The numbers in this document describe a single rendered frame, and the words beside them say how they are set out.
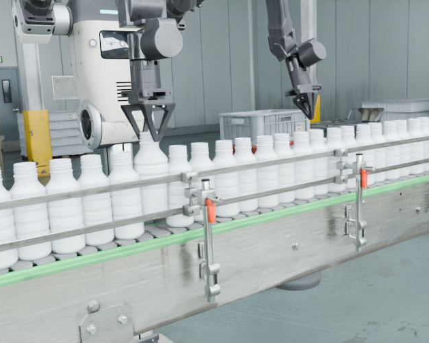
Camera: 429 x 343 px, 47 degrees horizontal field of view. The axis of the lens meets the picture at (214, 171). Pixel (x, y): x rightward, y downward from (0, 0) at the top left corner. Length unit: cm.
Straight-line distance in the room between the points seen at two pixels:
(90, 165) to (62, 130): 958
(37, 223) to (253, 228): 46
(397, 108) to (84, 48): 705
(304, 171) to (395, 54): 1187
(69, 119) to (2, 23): 370
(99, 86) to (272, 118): 212
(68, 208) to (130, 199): 12
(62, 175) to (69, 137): 967
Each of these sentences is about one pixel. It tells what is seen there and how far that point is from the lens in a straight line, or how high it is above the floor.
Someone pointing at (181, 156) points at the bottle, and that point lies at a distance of 99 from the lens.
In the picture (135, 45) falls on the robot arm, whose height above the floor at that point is 136.
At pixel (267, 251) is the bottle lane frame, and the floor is 91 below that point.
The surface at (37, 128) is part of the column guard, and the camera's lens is 861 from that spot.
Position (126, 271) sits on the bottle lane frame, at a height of 95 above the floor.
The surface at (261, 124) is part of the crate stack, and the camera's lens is 340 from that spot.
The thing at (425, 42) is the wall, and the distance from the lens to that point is 1262.
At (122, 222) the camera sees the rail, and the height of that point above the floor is 104.
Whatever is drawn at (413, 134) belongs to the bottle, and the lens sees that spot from 157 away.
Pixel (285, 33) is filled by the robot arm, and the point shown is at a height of 143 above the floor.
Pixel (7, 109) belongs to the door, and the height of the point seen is 105.
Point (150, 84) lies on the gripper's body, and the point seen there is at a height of 129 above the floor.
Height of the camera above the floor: 127
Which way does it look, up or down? 9 degrees down
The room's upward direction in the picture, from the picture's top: 3 degrees counter-clockwise
